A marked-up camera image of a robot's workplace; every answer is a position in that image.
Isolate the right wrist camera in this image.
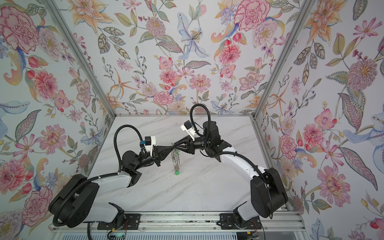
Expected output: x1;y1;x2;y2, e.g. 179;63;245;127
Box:
181;120;197;141

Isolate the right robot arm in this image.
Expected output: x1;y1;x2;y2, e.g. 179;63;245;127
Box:
174;121;288;224

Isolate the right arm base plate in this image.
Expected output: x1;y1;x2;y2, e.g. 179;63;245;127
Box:
216;213;263;230

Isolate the aluminium mounting rail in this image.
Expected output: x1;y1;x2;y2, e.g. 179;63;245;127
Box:
47;211;307;233

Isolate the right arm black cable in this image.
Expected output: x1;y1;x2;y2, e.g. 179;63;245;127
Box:
189;103;212;136

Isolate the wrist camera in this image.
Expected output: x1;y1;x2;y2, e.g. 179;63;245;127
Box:
140;136;156;155
181;120;197;141

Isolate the round metal key organizer disc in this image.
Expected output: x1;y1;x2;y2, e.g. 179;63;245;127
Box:
171;149;180;172

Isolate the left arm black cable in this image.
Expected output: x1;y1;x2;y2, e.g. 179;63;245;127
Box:
113;124;144;173

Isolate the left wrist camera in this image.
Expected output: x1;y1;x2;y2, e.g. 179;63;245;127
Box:
140;136;156;155

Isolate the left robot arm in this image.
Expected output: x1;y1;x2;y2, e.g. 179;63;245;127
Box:
49;146;175;228

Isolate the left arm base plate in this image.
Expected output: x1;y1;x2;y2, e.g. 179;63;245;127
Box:
97;214;141;231

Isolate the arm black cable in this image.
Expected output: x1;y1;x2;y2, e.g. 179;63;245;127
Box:
113;124;144;173
189;103;212;136

